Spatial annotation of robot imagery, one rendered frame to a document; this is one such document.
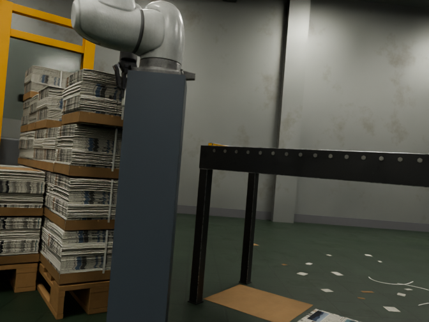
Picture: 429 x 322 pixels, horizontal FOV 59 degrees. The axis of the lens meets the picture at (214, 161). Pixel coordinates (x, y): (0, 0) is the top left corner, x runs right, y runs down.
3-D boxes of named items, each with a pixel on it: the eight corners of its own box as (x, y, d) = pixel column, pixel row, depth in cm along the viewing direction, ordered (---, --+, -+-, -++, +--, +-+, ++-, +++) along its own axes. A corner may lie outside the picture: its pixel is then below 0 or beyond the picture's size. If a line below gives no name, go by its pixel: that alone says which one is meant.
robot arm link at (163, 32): (189, 64, 138) (195, 4, 138) (142, 52, 128) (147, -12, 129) (172, 71, 152) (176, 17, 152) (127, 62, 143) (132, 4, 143)
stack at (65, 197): (55, 320, 158) (72, 122, 160) (14, 255, 253) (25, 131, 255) (140, 306, 180) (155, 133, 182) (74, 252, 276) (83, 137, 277)
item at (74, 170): (58, 285, 159) (69, 164, 160) (16, 233, 254) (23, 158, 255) (142, 276, 181) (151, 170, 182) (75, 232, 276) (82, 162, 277)
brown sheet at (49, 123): (45, 126, 207) (45, 119, 207) (34, 128, 230) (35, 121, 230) (112, 135, 229) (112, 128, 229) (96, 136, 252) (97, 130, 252)
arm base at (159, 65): (194, 76, 132) (195, 60, 132) (130, 70, 131) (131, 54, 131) (195, 87, 150) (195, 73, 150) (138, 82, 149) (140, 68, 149)
